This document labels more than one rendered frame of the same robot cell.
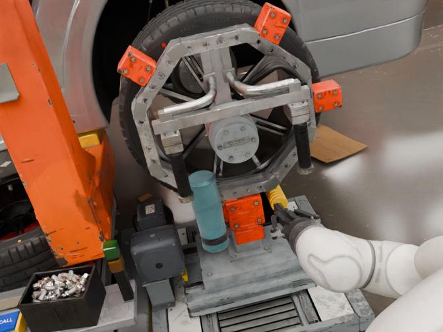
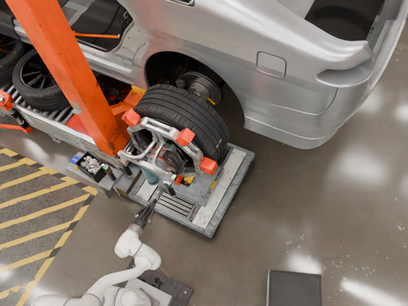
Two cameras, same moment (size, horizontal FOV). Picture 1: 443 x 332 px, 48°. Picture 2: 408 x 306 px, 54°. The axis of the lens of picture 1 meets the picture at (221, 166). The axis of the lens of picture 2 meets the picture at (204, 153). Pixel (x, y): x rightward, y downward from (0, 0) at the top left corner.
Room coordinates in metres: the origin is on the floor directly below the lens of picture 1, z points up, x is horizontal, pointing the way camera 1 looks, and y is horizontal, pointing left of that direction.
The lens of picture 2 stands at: (0.49, -1.15, 3.10)
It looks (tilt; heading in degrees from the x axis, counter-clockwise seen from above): 59 degrees down; 40
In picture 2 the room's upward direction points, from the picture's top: 11 degrees counter-clockwise
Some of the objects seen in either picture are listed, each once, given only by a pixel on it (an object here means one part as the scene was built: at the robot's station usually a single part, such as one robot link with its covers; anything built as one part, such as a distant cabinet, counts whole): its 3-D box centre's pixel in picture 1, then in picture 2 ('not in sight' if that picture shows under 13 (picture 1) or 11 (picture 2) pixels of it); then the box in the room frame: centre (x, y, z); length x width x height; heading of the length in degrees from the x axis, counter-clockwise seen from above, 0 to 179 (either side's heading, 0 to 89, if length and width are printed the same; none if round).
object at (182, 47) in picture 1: (226, 119); (166, 149); (1.41, -0.05, 0.85); 0.54 x 0.07 x 0.54; 93
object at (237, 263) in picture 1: (243, 225); (189, 166); (1.58, -0.04, 0.32); 0.40 x 0.30 x 0.28; 93
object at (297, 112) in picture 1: (295, 108); (170, 178); (1.22, -0.23, 0.93); 0.09 x 0.05 x 0.05; 3
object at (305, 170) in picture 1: (302, 145); (170, 189); (1.19, -0.23, 0.83); 0.04 x 0.04 x 0.16
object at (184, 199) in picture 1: (180, 174); (127, 169); (1.17, 0.11, 0.83); 0.04 x 0.04 x 0.16
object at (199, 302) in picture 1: (243, 264); (188, 175); (1.58, 0.00, 0.13); 0.50 x 0.36 x 0.10; 93
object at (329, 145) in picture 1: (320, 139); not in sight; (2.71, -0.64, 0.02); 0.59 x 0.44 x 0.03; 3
